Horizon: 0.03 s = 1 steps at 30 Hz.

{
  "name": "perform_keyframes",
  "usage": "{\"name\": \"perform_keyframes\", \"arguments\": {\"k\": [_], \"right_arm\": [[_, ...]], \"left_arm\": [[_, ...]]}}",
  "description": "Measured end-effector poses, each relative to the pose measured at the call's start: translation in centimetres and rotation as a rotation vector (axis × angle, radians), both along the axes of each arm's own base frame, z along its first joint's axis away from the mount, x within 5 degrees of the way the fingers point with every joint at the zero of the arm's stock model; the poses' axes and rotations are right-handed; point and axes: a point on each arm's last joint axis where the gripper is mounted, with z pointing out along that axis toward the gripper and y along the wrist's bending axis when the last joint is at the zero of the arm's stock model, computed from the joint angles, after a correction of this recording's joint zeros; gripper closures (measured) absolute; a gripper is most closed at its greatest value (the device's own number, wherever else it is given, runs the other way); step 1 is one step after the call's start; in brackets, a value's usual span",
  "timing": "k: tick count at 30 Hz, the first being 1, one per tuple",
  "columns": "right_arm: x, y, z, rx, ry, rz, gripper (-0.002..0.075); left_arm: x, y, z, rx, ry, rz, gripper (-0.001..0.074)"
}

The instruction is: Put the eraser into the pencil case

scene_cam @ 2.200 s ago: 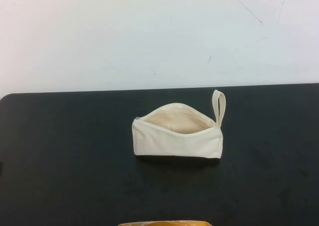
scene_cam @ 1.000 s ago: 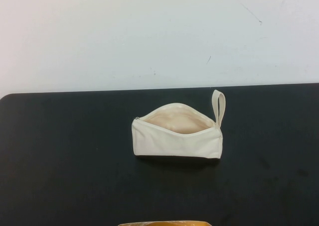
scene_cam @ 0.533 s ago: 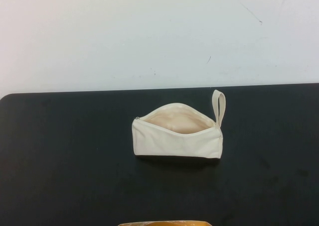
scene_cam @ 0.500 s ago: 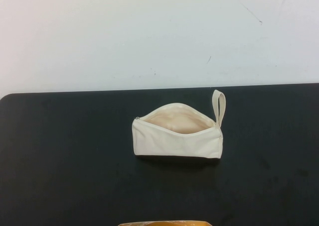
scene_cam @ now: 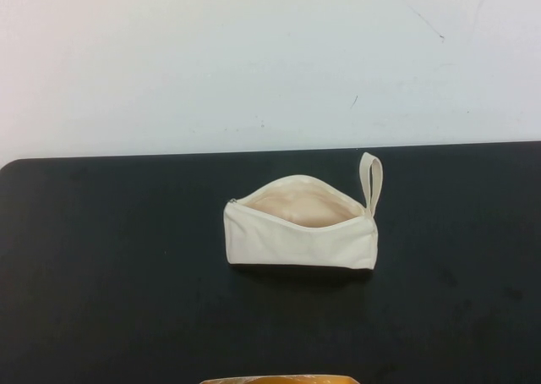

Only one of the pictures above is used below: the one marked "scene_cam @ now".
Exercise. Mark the cream canvas pencil case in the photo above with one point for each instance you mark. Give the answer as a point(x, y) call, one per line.
point(304, 244)

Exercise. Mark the black table mat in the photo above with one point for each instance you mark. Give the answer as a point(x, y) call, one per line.
point(127, 274)

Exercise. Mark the yellow object rim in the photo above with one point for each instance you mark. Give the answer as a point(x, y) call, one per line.
point(279, 380)

